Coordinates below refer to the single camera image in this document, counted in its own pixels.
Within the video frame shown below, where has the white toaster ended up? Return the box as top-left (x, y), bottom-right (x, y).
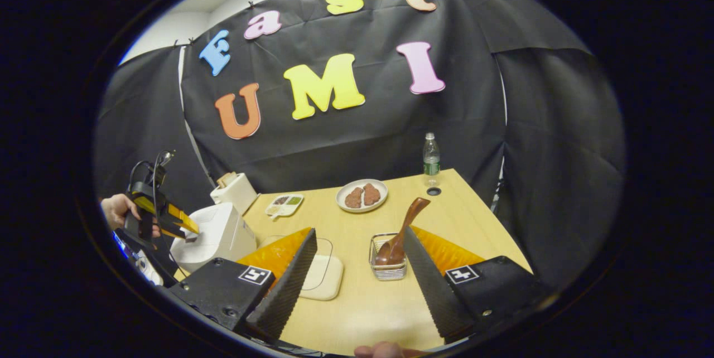
top-left (210, 172), bottom-right (259, 215)

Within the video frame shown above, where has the brown wooden spoon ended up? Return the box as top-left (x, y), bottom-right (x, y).
top-left (375, 197), bottom-right (431, 267)

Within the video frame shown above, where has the black backdrop cloth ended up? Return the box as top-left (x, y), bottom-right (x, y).
top-left (94, 0), bottom-right (625, 292)

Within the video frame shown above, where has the white divided grain dish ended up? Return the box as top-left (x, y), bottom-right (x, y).
top-left (265, 193), bottom-right (305, 220)

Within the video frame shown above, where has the white rice cooker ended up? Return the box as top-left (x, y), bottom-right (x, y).
top-left (170, 202), bottom-right (257, 274)

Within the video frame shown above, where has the metal wire chopstick holder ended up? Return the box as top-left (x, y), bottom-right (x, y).
top-left (369, 233), bottom-right (408, 282)

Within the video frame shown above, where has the clear plastic water bottle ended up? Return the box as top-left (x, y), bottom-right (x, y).
top-left (422, 133), bottom-right (441, 187)

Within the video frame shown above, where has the white round plate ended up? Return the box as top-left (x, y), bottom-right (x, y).
top-left (336, 179), bottom-right (389, 214)

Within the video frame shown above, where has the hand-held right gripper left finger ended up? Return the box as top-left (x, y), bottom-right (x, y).
top-left (167, 228), bottom-right (317, 342)

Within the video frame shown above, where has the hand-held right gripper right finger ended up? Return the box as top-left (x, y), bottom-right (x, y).
top-left (404, 226), bottom-right (550, 343)

